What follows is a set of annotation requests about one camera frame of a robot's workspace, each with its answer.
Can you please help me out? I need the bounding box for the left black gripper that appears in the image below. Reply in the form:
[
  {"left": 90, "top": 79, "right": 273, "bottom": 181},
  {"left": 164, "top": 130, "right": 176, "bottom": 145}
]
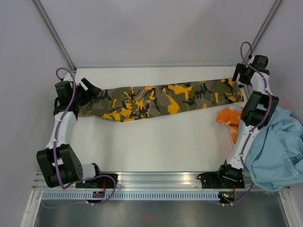
[{"left": 71, "top": 78, "right": 101, "bottom": 107}]

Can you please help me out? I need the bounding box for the camouflage trousers yellow green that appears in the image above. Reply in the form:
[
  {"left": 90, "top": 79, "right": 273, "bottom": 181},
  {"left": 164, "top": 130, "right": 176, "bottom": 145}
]
[{"left": 79, "top": 78, "right": 244, "bottom": 122}]

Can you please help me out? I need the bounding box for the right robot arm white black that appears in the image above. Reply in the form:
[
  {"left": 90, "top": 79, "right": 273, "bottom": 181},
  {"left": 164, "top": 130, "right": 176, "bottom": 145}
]
[{"left": 216, "top": 55, "right": 279, "bottom": 189}]

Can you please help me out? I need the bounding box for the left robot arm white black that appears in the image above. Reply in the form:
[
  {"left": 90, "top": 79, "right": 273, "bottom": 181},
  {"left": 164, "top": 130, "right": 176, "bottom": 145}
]
[{"left": 36, "top": 78, "right": 103, "bottom": 188}]

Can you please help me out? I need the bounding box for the orange garment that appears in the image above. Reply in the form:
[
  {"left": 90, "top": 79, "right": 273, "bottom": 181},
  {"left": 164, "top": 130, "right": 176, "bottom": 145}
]
[{"left": 215, "top": 106, "right": 243, "bottom": 144}]

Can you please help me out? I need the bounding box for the light blue garment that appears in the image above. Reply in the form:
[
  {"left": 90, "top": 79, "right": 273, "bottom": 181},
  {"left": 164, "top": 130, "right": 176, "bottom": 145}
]
[{"left": 245, "top": 107, "right": 303, "bottom": 192}]

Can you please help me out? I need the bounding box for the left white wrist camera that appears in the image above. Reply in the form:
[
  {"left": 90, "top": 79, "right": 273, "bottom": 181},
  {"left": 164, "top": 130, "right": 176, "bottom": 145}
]
[{"left": 63, "top": 73, "right": 73, "bottom": 82}]

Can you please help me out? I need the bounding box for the right aluminium frame post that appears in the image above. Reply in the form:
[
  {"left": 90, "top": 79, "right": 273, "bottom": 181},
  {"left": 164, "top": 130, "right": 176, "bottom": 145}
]
[{"left": 251, "top": 0, "right": 284, "bottom": 52}]

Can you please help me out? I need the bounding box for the aluminium frame post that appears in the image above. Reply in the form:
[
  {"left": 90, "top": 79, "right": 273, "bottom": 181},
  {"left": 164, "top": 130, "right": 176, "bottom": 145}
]
[
  {"left": 251, "top": 0, "right": 284, "bottom": 52},
  {"left": 31, "top": 0, "right": 77, "bottom": 72}
]

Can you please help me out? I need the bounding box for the left aluminium frame post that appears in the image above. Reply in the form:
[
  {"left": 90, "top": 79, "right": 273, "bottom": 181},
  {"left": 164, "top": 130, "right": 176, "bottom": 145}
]
[{"left": 31, "top": 0, "right": 77, "bottom": 72}]

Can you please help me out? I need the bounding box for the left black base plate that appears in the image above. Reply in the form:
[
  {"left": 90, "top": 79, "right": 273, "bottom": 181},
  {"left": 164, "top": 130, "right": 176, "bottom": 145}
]
[{"left": 76, "top": 177, "right": 114, "bottom": 189}]

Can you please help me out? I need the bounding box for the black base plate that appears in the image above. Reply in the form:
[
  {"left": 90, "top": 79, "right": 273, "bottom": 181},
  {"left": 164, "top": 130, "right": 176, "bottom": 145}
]
[
  {"left": 76, "top": 177, "right": 114, "bottom": 189},
  {"left": 197, "top": 172, "right": 245, "bottom": 189}
]

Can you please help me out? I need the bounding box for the white slotted cable duct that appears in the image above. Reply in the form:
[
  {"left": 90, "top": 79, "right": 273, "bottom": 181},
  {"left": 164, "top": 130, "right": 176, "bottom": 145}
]
[{"left": 42, "top": 191, "right": 219, "bottom": 201}]

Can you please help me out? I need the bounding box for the aluminium mounting rail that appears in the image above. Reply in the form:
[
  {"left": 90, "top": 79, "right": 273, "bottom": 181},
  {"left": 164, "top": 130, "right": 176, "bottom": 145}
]
[{"left": 31, "top": 172, "right": 252, "bottom": 191}]

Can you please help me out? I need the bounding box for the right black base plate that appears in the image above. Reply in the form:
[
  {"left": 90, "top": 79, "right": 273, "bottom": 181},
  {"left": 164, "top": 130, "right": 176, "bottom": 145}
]
[{"left": 197, "top": 172, "right": 245, "bottom": 189}]

